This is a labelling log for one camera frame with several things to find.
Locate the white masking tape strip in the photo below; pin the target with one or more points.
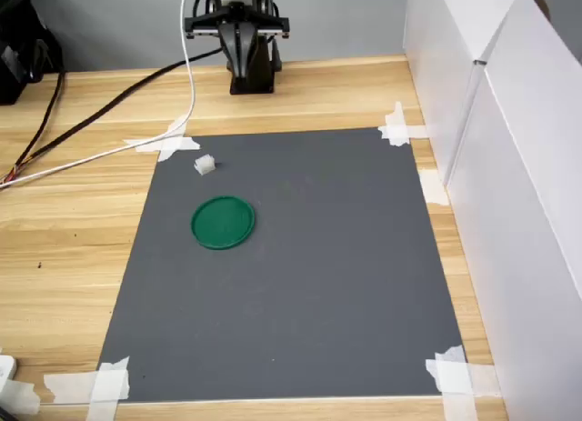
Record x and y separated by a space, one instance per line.
177 143
20 396
175 130
482 375
416 131
457 393
68 387
432 187
107 393
396 121

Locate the small white plastic terminal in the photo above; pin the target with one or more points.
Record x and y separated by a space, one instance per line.
205 164

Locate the round green lid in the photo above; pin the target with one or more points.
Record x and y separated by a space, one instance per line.
223 222

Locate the white partition panel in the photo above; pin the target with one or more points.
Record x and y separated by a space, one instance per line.
445 75
523 234

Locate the dark grey mat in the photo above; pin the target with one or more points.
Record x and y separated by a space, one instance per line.
295 280

